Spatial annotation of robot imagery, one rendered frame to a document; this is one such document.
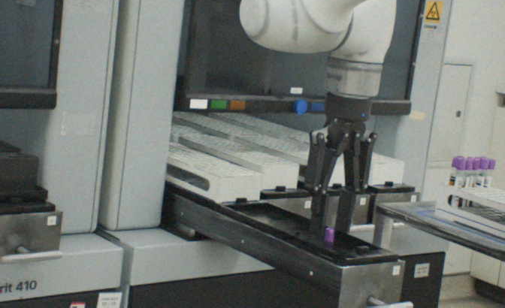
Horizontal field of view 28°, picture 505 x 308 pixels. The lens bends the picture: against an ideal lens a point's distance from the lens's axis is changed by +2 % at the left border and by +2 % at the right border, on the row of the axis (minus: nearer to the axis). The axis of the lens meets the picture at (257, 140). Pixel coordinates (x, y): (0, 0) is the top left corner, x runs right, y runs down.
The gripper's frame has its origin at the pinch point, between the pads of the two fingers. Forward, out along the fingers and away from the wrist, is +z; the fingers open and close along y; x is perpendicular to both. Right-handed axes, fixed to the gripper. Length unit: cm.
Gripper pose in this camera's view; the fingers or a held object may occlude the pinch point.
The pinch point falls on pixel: (331, 213)
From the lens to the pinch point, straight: 168.5
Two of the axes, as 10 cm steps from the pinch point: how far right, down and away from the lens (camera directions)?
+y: -7.8, 0.1, -6.3
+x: 6.2, 2.2, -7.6
